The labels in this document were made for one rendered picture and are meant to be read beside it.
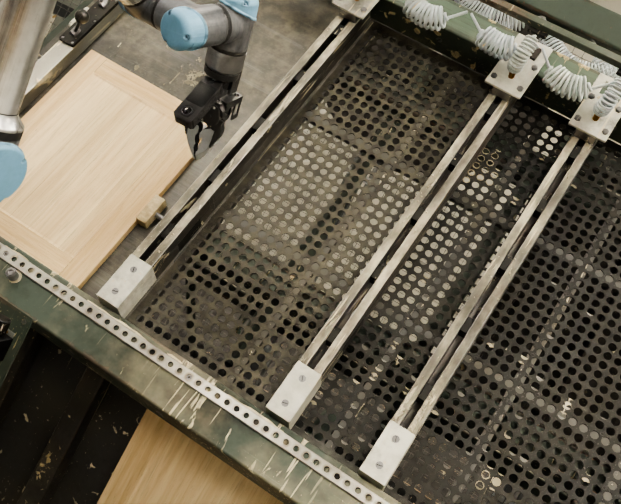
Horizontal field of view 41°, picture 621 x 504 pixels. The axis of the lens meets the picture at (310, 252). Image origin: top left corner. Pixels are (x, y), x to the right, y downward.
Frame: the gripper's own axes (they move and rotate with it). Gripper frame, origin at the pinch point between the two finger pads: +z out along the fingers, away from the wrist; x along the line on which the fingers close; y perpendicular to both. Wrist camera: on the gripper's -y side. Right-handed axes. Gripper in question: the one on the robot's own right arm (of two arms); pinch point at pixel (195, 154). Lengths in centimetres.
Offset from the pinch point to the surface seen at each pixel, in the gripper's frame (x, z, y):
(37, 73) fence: 64, 20, 24
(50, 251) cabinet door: 27.0, 40.1, -7.4
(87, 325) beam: 6.0, 42.3, -17.9
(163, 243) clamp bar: 3.8, 28.0, 2.7
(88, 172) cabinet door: 34.1, 29.3, 11.9
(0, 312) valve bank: 25, 48, -24
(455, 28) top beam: -22, -21, 81
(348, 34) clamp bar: 2, -10, 70
